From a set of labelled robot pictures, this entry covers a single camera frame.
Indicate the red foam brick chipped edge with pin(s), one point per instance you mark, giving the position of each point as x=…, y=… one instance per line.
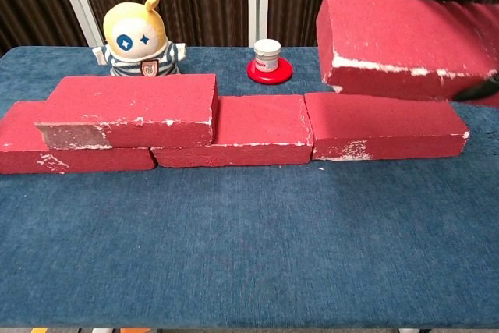
x=390, y=36

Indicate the red foam brick grey corner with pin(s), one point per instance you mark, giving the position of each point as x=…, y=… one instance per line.
x=136, y=103

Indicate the small white jar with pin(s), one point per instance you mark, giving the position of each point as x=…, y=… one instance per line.
x=267, y=52

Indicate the red round disc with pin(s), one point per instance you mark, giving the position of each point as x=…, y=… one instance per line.
x=269, y=76

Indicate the yellow plush toy striped shirt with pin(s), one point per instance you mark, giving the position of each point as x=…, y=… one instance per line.
x=132, y=44

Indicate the blue table cloth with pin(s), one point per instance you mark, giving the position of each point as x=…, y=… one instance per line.
x=234, y=239

